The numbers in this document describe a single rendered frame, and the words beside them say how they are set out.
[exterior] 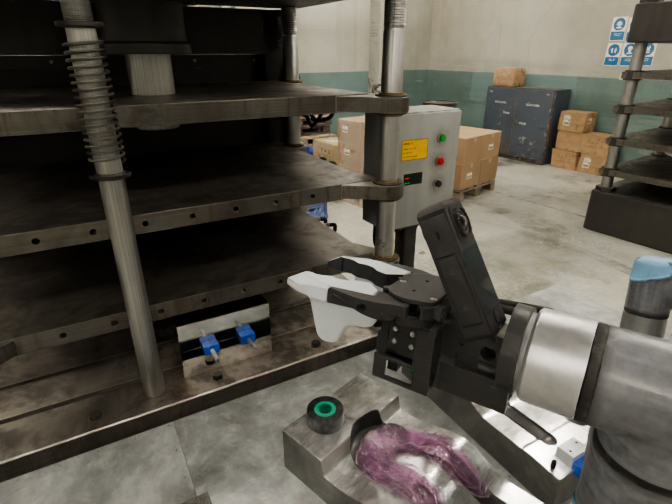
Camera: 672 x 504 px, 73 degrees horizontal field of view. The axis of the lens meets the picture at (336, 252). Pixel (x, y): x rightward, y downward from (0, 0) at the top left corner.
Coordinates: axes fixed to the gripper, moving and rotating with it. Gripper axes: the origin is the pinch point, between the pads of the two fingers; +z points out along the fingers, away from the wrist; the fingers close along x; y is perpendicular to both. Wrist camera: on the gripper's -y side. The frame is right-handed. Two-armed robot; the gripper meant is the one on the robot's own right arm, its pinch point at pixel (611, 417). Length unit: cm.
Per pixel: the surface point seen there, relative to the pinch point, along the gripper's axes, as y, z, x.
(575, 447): -0.3, 4.0, -11.0
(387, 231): -68, -28, -11
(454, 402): -27.5, 7.2, -17.3
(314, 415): -31, 3, -55
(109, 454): -60, 19, -92
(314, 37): -687, -231, 271
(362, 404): -33, 5, -41
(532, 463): -4.7, 8.6, -17.4
